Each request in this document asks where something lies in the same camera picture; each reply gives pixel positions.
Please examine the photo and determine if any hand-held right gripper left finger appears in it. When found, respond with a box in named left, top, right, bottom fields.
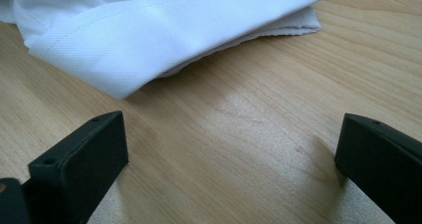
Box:
left=21, top=110, right=129, bottom=224

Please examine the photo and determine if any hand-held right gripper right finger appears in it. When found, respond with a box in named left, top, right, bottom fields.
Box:
left=333, top=112, right=422, bottom=224

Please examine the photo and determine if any white cloth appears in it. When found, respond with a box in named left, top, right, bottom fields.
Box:
left=0, top=0, right=327, bottom=101

